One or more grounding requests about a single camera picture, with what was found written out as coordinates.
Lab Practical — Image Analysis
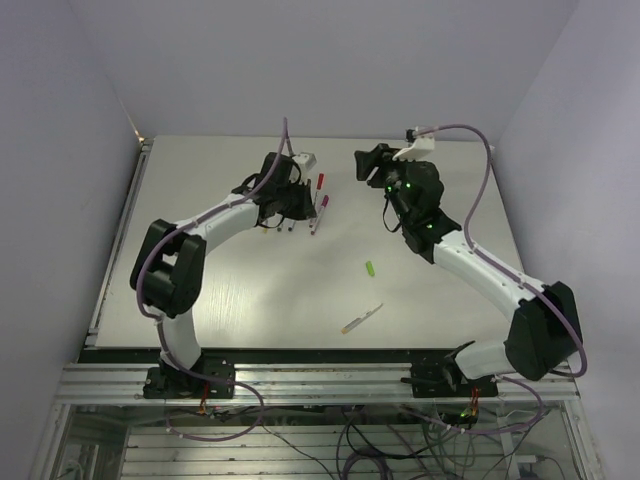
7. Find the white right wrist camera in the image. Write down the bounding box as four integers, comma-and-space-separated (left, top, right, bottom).
393, 127, 435, 161

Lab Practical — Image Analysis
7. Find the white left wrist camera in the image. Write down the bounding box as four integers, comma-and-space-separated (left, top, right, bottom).
293, 152, 317, 183

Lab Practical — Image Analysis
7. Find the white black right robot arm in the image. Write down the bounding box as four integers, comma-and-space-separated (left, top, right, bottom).
354, 143, 584, 396

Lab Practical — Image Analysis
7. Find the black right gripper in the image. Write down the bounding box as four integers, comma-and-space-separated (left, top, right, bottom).
355, 144, 419, 225

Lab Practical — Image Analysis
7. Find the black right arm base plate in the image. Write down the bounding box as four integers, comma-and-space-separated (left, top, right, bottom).
400, 364, 498, 399

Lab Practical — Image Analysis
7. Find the red ended white pen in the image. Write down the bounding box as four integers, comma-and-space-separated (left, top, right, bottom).
313, 173, 325, 207

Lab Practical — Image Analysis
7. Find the aluminium extrusion frame rail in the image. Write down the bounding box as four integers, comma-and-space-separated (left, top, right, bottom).
53, 362, 581, 403

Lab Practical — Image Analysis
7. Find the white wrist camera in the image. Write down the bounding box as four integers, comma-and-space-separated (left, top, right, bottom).
393, 127, 435, 161
293, 152, 317, 183

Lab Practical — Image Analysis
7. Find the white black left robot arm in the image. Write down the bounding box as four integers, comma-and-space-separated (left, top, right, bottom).
130, 152, 316, 397

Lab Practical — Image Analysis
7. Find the orange ended white pen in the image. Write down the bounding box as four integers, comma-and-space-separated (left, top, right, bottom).
341, 303, 384, 335

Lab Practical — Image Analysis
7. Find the purple ended white pen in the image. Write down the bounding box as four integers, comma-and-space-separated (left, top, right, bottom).
310, 203, 327, 236

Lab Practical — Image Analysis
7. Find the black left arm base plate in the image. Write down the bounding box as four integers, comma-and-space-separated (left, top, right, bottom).
143, 360, 235, 400

